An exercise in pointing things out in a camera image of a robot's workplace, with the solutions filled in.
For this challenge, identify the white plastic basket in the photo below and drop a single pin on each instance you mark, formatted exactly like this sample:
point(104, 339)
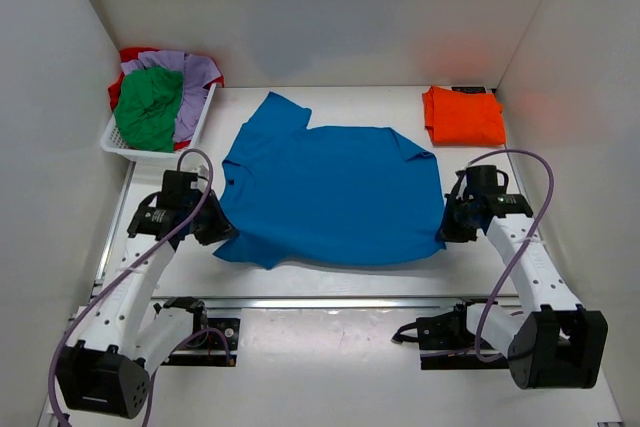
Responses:
point(155, 153)

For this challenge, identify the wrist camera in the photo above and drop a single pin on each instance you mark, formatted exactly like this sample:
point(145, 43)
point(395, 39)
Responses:
point(180, 188)
point(486, 180)

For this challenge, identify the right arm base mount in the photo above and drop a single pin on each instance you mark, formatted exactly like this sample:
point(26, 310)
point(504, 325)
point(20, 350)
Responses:
point(444, 342)

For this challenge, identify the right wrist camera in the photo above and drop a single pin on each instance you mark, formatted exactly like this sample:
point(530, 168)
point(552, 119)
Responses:
point(486, 180)

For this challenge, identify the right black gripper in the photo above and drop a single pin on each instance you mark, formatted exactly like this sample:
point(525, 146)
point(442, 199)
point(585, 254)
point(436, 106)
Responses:
point(450, 233)

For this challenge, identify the green t shirt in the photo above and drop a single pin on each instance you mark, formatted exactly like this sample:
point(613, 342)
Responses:
point(148, 105)

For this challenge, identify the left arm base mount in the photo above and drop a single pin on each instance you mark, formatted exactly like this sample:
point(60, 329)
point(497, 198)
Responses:
point(212, 341)

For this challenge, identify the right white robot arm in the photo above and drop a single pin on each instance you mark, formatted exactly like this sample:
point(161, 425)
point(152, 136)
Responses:
point(556, 342)

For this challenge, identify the folded orange t shirt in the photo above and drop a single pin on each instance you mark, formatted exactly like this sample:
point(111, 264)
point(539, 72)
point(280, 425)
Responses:
point(453, 118)

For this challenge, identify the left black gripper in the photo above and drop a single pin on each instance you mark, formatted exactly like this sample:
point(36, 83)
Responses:
point(214, 228)

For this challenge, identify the red t shirt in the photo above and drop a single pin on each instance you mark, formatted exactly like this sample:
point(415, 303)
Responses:
point(132, 53)

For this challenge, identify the lilac t shirt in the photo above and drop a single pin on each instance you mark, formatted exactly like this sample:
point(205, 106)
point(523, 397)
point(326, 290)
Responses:
point(197, 71)

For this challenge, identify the aluminium rail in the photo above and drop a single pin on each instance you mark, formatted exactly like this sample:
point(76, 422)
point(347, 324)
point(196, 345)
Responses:
point(338, 302)

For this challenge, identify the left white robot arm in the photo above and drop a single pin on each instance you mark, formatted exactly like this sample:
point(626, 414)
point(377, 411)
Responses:
point(107, 361)

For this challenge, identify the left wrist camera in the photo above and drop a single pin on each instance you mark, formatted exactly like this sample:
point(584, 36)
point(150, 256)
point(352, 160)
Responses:
point(180, 188)

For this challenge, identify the blue t shirt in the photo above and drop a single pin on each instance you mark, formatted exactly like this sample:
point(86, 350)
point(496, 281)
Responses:
point(343, 195)

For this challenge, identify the black label plate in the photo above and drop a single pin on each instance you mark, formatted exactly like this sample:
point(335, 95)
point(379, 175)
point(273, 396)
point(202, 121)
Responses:
point(469, 89)

